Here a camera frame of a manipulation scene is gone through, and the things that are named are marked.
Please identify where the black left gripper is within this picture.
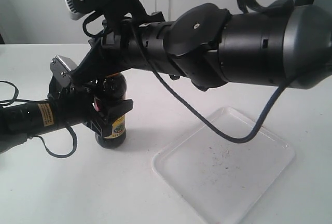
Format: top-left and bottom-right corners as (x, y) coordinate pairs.
(47, 76), (133, 138)

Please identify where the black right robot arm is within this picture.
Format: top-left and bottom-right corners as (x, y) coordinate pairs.
(72, 0), (331, 91)

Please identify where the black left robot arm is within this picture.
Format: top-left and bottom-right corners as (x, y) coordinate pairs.
(1, 78), (133, 159)

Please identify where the white rectangular plastic tray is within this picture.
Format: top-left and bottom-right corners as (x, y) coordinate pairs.
(151, 106), (296, 224)

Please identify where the black left camera cable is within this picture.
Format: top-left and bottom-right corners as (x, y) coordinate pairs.
(0, 80), (78, 158)

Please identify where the dark soy sauce bottle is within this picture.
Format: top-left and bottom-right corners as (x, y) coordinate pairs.
(94, 73), (127, 149)

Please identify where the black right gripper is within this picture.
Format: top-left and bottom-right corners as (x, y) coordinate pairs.
(71, 17), (145, 85)

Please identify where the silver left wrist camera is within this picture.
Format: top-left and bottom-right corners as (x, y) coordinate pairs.
(50, 55), (77, 88)

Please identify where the black camera cable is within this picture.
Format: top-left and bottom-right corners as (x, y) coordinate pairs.
(0, 80), (78, 158)
(82, 0), (332, 144)

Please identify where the black right camera cable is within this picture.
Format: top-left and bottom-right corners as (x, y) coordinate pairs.
(82, 0), (332, 144)

